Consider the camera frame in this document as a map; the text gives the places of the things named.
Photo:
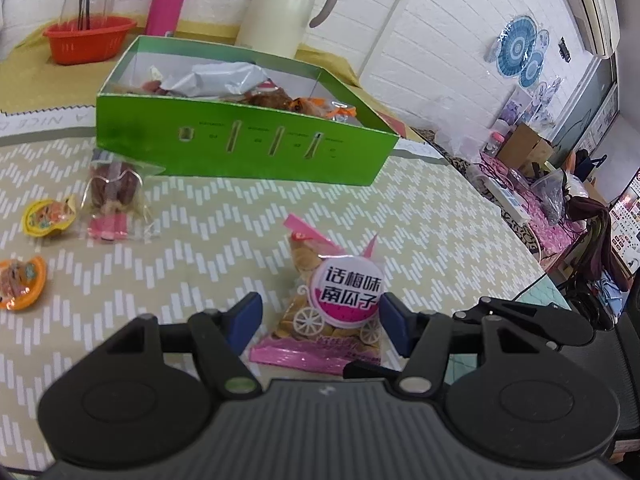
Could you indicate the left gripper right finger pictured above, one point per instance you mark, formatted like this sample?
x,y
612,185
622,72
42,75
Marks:
x,y
423,339

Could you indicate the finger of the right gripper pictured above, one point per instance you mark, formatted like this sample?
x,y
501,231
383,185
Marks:
x,y
512,340

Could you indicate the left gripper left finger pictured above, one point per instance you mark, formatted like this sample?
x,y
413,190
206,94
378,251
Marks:
x,y
219,340

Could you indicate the pink pumpkin seed packet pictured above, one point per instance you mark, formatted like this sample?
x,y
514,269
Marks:
x,y
333,317

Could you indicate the clear dates packet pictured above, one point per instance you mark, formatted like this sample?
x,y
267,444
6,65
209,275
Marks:
x,y
114,205

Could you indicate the orange jelly cup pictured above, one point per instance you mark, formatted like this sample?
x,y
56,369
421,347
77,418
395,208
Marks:
x,y
22,283

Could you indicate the yellow jelly cup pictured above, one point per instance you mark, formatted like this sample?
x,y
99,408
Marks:
x,y
49,217

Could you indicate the orange clear nut packet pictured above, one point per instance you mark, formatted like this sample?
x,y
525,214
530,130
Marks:
x,y
277,99

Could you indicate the white grey snack bag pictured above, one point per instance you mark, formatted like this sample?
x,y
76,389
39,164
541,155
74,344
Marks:
x,y
216,80

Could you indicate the red sausage snack packet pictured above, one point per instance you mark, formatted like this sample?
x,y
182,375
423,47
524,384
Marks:
x,y
153,86

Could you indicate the chevron beige table mat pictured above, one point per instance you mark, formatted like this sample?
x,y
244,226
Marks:
x,y
442,246

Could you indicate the white power strip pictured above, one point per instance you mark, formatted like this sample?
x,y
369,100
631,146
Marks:
x,y
510,201

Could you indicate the green cardboard box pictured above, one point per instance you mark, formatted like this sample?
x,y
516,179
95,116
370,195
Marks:
x,y
199,137

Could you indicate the red plastic basket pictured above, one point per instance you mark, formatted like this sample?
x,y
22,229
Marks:
x,y
70,45

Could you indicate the cream thermos jug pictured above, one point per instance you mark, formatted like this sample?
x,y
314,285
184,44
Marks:
x,y
278,27

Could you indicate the blue wall decoration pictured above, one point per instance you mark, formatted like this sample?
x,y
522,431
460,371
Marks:
x,y
519,50

